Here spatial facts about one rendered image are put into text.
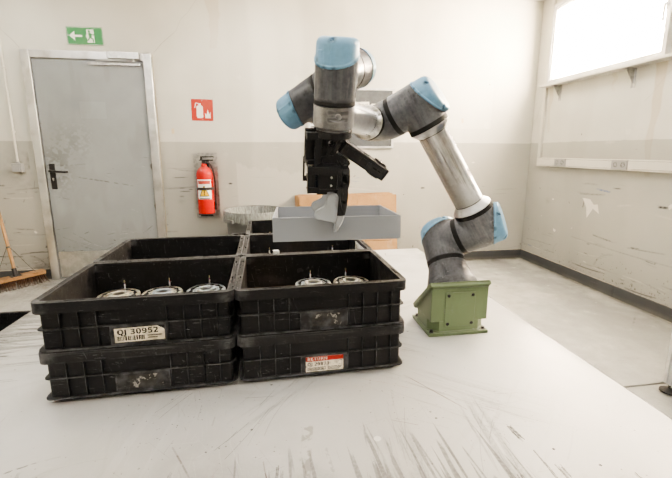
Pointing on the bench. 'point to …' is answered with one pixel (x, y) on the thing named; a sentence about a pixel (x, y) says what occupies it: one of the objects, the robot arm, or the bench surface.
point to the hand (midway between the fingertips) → (337, 224)
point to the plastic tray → (298, 227)
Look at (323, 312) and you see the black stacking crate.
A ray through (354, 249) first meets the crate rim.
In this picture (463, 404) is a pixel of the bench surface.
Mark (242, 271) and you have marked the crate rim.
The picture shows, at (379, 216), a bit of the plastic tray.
